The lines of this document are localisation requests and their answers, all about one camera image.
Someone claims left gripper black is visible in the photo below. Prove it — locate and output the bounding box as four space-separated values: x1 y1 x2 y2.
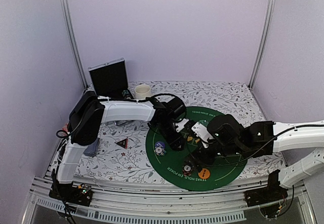
157 121 187 152

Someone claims orange big blind button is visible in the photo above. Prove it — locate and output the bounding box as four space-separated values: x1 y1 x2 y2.
198 168 211 180

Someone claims small poker chip stack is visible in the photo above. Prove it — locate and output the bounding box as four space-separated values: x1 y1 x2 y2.
154 146 167 156

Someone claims blue playing card deck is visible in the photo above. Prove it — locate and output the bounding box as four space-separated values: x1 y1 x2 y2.
84 138 99 157

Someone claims aluminium poker chip case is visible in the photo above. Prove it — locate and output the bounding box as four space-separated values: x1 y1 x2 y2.
88 57 140 126

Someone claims purple small blind button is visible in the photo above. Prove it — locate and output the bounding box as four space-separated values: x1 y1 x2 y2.
154 141 166 149

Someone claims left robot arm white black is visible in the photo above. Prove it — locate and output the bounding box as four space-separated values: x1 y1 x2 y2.
54 91 186 201

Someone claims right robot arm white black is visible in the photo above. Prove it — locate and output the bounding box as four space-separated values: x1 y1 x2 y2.
191 115 323 202

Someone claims green round poker mat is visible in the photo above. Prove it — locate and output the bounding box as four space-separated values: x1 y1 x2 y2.
145 106 249 192

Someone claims black triangular button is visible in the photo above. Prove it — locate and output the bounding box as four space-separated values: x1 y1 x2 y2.
115 138 128 149

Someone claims white ceramic cup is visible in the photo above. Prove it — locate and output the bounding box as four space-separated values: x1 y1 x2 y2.
134 84 152 100

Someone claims poker chip row right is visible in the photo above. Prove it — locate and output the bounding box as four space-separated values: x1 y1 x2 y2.
122 90 133 99

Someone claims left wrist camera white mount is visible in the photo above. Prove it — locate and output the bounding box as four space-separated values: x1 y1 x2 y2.
174 119 190 132

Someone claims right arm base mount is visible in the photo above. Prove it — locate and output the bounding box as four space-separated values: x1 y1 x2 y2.
244 184 288 207

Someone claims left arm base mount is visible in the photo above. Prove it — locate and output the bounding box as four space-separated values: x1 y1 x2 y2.
49 183 93 207

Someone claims right aluminium frame post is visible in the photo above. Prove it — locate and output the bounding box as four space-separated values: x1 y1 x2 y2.
248 0 276 91

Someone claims aluminium frame post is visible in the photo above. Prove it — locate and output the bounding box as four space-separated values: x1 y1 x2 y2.
248 0 276 91
60 0 88 89

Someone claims left aluminium frame post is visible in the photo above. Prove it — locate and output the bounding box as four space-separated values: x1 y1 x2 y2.
60 0 88 89

